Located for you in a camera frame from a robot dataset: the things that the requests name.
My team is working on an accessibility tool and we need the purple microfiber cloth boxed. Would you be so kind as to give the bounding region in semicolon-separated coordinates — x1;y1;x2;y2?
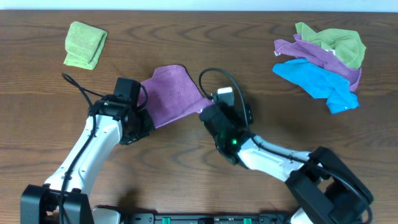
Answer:
139;65;213;128

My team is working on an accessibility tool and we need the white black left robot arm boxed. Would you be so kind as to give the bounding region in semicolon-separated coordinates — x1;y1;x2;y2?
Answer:
21;100;154;223

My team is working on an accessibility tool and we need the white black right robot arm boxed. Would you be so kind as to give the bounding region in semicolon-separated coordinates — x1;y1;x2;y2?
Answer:
200;103;374;223

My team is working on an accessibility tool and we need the folded light green cloth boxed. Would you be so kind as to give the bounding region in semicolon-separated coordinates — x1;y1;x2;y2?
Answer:
63;21;108;70

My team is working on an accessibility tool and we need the crumpled blue cloth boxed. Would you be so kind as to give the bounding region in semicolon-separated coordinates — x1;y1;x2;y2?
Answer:
272;58;359;114

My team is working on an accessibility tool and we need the crumpled purple cloth in pile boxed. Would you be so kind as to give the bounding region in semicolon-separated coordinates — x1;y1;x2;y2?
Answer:
274;34;362;91

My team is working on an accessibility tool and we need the crumpled green cloth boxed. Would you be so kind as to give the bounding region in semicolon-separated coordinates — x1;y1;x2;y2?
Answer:
295;22;366;69

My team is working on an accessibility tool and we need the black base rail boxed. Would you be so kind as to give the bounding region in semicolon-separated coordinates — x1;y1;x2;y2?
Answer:
93;205;299;224

